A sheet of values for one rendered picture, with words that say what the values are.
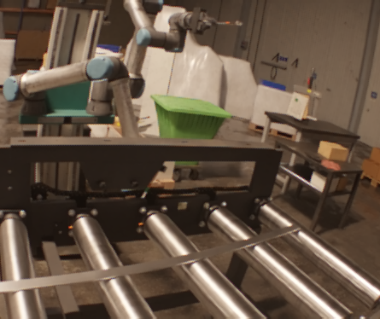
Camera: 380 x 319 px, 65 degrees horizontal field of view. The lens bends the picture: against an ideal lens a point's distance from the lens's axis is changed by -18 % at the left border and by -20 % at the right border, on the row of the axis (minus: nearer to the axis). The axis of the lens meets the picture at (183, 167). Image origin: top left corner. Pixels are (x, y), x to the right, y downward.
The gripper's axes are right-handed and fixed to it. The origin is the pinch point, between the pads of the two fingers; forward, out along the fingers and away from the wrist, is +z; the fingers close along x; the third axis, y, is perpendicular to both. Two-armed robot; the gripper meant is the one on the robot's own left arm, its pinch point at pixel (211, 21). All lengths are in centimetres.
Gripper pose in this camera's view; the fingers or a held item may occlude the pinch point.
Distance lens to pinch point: 147.7
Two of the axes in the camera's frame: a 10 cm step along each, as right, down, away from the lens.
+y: -8.6, 0.1, -5.0
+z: 4.7, 3.8, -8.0
